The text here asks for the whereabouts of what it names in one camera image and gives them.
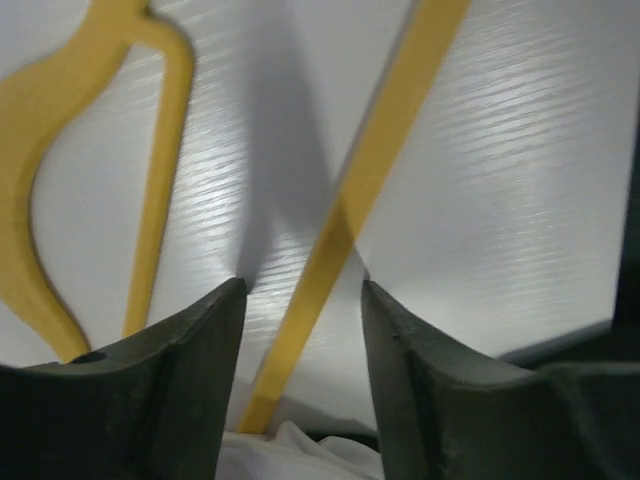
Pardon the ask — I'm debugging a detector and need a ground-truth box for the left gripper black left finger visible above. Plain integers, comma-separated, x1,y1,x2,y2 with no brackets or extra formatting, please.
1,278,247,479

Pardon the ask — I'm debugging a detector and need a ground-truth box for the white shirt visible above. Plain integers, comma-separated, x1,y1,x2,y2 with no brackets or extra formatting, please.
215,421,385,480

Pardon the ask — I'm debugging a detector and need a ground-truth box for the yellow plastic hanger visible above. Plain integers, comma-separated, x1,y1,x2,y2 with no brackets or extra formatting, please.
1,1,469,434

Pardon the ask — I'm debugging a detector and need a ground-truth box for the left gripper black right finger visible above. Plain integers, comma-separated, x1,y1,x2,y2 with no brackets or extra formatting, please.
361,281,639,479

